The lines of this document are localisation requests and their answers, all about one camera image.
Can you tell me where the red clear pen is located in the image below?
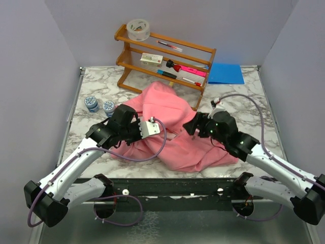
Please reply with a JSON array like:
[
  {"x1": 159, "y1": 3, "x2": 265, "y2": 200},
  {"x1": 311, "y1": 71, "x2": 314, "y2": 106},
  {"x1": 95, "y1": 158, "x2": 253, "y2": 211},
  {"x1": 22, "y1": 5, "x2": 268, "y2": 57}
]
[{"x1": 156, "y1": 40, "x2": 183, "y2": 52}]

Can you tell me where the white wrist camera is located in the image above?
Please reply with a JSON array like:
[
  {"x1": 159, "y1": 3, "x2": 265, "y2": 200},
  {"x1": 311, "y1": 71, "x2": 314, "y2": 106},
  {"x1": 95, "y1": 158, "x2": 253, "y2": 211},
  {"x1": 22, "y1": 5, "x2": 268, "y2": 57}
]
[
  {"x1": 208, "y1": 98, "x2": 226, "y2": 119},
  {"x1": 139, "y1": 117, "x2": 160, "y2": 139}
]

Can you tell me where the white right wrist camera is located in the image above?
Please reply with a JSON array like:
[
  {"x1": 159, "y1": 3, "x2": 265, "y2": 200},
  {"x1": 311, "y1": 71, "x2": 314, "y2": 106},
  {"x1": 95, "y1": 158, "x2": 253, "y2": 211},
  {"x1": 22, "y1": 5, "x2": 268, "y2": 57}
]
[{"x1": 208, "y1": 98, "x2": 226, "y2": 119}]

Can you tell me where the pink highlighter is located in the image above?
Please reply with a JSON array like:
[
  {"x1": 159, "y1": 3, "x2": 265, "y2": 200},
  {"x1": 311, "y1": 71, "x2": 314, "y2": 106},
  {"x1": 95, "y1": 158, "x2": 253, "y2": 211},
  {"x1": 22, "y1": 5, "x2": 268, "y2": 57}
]
[{"x1": 180, "y1": 65, "x2": 207, "y2": 77}]

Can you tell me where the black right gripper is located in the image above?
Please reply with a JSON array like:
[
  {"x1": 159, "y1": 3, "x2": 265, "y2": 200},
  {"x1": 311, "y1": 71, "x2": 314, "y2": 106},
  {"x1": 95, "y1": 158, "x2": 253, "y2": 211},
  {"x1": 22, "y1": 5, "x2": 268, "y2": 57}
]
[{"x1": 183, "y1": 111, "x2": 228, "y2": 145}]

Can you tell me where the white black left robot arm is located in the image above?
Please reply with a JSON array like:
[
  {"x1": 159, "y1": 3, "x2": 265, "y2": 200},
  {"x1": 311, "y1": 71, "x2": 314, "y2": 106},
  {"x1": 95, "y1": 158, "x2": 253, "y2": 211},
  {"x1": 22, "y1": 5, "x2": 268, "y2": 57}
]
[{"x1": 23, "y1": 105, "x2": 142, "y2": 227}]

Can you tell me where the blue white paint jar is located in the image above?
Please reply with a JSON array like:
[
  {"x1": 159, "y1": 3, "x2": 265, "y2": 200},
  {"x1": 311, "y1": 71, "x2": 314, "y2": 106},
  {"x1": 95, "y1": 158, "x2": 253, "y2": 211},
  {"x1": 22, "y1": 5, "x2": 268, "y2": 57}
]
[
  {"x1": 84, "y1": 96, "x2": 100, "y2": 113},
  {"x1": 103, "y1": 101, "x2": 115, "y2": 117}
]

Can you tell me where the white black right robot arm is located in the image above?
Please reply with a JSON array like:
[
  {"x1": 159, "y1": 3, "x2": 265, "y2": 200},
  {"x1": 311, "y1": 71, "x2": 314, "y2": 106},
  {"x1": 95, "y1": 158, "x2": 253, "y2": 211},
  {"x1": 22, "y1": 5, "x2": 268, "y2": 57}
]
[{"x1": 183, "y1": 111, "x2": 324, "y2": 225}]

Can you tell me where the blue folder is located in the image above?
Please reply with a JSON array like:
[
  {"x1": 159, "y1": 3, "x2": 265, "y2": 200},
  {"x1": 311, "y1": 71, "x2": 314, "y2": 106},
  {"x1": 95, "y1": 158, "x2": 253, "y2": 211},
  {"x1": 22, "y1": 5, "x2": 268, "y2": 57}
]
[{"x1": 208, "y1": 63, "x2": 245, "y2": 85}]

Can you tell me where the white red pen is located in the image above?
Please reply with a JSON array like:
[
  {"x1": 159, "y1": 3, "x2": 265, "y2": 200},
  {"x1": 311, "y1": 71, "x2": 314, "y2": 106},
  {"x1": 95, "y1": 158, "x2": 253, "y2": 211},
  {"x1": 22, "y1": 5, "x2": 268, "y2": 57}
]
[{"x1": 179, "y1": 77, "x2": 202, "y2": 87}]

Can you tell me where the wooden three-tier shelf rack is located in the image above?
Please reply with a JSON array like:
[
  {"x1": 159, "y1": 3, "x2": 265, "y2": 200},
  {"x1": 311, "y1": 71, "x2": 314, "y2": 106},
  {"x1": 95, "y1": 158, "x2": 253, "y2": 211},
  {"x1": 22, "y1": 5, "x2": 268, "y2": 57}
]
[{"x1": 114, "y1": 24, "x2": 216, "y2": 110}]

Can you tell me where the blue black marker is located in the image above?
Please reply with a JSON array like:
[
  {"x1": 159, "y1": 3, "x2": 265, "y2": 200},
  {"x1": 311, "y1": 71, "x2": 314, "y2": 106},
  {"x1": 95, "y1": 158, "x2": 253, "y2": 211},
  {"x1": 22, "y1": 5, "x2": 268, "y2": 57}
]
[{"x1": 157, "y1": 70, "x2": 177, "y2": 79}]

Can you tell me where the white staples box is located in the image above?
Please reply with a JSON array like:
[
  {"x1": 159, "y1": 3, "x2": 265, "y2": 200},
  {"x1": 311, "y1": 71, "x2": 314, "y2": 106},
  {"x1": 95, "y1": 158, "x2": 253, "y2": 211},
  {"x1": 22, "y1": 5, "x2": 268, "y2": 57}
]
[{"x1": 140, "y1": 53, "x2": 164, "y2": 67}]

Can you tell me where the clear tape roll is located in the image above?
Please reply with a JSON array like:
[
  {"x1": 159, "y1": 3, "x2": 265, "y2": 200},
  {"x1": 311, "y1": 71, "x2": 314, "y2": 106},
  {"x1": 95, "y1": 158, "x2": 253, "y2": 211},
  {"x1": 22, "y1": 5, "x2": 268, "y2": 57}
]
[{"x1": 126, "y1": 19, "x2": 150, "y2": 42}]

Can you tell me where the black metal base rail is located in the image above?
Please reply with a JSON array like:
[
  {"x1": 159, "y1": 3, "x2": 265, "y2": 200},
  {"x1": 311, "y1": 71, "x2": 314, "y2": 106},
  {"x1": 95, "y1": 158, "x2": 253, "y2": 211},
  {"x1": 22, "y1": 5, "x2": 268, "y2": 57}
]
[{"x1": 87, "y1": 178, "x2": 249, "y2": 212}]

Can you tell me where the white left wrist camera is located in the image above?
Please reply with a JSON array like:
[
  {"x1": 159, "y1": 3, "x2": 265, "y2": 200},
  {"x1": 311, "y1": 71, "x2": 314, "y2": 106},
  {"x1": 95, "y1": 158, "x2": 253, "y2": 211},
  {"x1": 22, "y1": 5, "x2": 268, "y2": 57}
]
[{"x1": 139, "y1": 117, "x2": 160, "y2": 139}]

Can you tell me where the pink zip jacket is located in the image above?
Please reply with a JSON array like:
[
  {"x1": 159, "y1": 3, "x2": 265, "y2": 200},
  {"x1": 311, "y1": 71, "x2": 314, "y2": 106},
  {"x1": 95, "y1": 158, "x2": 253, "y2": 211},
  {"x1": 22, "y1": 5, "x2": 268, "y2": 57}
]
[{"x1": 112, "y1": 81, "x2": 238, "y2": 172}]

